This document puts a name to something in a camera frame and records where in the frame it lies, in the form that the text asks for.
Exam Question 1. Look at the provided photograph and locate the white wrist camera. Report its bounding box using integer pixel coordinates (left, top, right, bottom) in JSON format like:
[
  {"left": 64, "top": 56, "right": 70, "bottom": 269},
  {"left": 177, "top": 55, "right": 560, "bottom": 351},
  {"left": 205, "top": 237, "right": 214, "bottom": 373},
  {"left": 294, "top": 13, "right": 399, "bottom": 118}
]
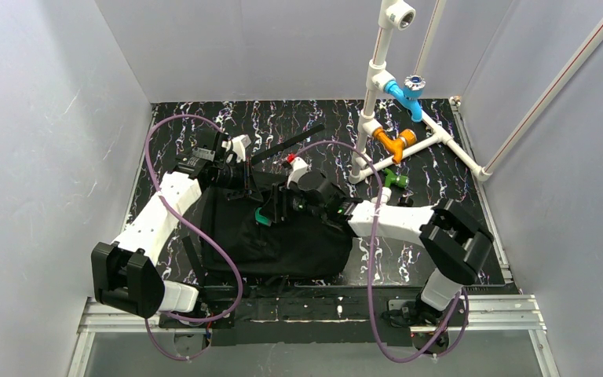
[
  {"left": 222, "top": 134, "right": 251, "bottom": 163},
  {"left": 286, "top": 153, "right": 309, "bottom": 189}
]

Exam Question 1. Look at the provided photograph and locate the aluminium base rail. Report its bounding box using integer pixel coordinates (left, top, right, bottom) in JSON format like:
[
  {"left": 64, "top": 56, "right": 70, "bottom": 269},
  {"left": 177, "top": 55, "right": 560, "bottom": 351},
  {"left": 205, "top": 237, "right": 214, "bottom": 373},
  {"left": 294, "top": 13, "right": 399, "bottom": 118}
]
[{"left": 68, "top": 287, "right": 559, "bottom": 376}]

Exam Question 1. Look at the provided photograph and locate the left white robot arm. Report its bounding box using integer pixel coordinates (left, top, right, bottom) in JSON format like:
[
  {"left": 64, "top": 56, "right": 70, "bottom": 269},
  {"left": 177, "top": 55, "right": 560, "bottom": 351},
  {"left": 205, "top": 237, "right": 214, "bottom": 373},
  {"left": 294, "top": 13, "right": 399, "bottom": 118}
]
[{"left": 91, "top": 131, "right": 250, "bottom": 319}]

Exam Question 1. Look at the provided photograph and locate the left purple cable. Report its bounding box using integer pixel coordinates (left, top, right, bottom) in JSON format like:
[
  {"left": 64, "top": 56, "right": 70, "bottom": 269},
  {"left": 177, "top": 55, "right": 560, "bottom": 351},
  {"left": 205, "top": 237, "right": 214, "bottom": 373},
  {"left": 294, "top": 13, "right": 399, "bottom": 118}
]
[{"left": 143, "top": 114, "right": 244, "bottom": 363}]

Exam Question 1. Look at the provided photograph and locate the blue plastic faucet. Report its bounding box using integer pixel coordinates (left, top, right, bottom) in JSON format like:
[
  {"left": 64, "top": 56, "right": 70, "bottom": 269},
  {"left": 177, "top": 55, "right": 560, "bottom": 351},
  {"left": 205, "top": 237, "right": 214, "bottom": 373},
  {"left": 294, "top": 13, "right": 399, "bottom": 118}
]
[{"left": 383, "top": 75, "right": 426, "bottom": 123}]

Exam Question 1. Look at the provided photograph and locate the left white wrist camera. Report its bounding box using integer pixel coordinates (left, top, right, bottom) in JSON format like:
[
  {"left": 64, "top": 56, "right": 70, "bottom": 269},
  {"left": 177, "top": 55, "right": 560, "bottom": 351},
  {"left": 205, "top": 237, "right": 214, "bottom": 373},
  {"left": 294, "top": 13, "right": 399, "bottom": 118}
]
[{"left": 222, "top": 134, "right": 251, "bottom": 163}]

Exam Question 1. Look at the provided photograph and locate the teal eraser block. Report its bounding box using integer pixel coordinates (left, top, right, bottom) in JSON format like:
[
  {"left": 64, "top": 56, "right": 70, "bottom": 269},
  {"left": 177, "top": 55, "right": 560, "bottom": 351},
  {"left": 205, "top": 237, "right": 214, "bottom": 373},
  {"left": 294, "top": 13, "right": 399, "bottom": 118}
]
[{"left": 254, "top": 207, "right": 272, "bottom": 227}]

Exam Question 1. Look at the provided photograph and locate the white PVC pipe frame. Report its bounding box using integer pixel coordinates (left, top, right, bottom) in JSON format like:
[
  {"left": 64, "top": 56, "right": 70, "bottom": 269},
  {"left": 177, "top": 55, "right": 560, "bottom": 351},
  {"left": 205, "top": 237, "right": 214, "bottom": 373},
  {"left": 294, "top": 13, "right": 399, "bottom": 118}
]
[{"left": 349, "top": 0, "right": 491, "bottom": 184}]

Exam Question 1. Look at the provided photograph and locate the purple cable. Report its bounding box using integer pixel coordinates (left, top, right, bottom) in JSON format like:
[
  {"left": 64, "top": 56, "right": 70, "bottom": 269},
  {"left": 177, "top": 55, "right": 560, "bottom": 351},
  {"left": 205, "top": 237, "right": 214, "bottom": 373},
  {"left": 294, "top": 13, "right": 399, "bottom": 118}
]
[
  {"left": 293, "top": 140, "right": 471, "bottom": 364},
  {"left": 143, "top": 114, "right": 244, "bottom": 363}
]

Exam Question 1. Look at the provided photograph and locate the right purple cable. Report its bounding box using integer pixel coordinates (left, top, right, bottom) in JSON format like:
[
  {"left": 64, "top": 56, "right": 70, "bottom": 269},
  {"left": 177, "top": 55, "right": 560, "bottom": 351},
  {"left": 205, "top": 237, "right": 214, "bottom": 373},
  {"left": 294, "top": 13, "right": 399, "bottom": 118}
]
[{"left": 293, "top": 140, "right": 471, "bottom": 364}]

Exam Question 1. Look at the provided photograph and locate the black student backpack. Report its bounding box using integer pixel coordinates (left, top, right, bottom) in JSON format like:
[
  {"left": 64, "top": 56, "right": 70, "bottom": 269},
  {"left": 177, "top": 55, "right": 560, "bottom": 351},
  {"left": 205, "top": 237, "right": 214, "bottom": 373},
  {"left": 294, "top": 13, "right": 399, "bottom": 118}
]
[{"left": 179, "top": 123, "right": 355, "bottom": 287}]

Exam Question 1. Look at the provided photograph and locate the orange plastic pipe fitting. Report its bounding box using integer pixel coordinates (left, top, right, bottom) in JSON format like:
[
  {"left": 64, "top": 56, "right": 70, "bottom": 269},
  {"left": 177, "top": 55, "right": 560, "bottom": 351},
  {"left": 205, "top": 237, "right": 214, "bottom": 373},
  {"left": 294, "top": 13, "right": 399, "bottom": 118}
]
[{"left": 372, "top": 127, "right": 418, "bottom": 164}]

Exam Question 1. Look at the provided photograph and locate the green white pipe fitting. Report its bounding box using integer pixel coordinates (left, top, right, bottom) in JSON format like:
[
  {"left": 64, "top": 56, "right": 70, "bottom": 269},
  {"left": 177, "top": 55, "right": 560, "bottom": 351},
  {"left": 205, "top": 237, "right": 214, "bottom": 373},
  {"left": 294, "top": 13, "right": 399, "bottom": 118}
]
[{"left": 379, "top": 168, "right": 409, "bottom": 204}]

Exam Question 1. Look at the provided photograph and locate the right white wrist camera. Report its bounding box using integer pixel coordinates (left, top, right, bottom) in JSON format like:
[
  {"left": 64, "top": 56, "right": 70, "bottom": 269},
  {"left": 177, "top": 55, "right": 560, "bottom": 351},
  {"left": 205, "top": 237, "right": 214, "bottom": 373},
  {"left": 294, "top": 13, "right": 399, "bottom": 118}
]
[{"left": 286, "top": 153, "right": 309, "bottom": 189}]

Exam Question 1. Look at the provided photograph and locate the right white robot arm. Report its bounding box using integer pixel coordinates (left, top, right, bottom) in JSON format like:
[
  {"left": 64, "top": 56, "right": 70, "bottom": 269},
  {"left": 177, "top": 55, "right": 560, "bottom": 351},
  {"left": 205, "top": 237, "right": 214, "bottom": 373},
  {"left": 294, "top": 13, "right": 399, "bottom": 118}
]
[{"left": 259, "top": 170, "right": 493, "bottom": 324}]

